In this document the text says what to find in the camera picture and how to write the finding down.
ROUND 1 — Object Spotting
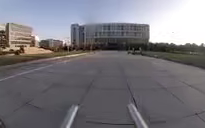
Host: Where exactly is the grey concrete slab road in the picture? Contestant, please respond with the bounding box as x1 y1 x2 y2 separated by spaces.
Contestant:
0 50 205 128

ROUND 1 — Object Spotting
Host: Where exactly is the large grey glass building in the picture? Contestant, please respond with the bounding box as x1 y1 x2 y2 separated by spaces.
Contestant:
70 22 151 51

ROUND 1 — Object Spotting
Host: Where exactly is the low grey building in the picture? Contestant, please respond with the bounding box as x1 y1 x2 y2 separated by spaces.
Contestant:
39 38 65 49

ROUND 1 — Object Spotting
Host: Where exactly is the robot's own part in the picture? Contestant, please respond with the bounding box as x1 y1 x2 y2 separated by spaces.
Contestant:
126 102 150 128
59 104 80 128

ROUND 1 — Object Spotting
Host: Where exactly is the pale sand mound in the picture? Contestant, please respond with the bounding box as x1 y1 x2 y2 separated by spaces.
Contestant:
9 46 54 56

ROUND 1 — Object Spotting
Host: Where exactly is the grass strip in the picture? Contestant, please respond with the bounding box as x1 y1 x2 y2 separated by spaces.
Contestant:
141 50 205 72
0 49 91 69

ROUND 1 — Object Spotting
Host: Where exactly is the white painted line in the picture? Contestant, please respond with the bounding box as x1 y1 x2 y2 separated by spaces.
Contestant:
0 51 91 85

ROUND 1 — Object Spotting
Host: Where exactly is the row of trees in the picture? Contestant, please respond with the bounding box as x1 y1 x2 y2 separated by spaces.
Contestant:
146 41 205 55

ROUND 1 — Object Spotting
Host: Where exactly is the dark tree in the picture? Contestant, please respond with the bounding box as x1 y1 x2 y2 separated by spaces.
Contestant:
0 29 9 55

